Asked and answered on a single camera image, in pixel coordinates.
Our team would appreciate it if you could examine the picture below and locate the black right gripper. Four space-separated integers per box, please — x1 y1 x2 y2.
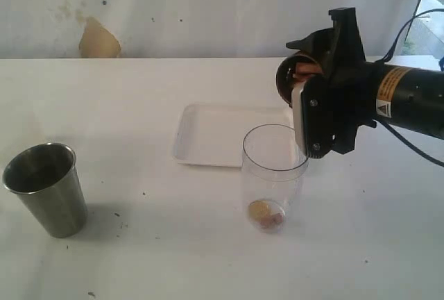
286 8 378 156

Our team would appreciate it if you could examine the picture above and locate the brown wooden cup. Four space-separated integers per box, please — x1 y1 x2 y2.
276 45 332 107

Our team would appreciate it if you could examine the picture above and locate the stainless steel cup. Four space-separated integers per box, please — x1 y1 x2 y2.
2 142 87 238

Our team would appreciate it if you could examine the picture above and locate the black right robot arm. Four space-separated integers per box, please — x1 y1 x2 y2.
276 8 443 158

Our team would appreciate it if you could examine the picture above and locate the clear plastic measuring cup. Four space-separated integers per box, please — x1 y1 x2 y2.
241 124 308 233

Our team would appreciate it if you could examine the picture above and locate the white rectangular tray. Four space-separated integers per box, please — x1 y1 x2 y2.
172 104 293 168

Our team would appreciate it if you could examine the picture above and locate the brown food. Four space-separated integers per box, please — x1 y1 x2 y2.
248 200 284 230

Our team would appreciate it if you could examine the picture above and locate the white backdrop cloth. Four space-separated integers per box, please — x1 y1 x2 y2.
1 0 418 58

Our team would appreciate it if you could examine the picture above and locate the wrist camera black and white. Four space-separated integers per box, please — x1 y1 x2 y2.
291 74 335 159

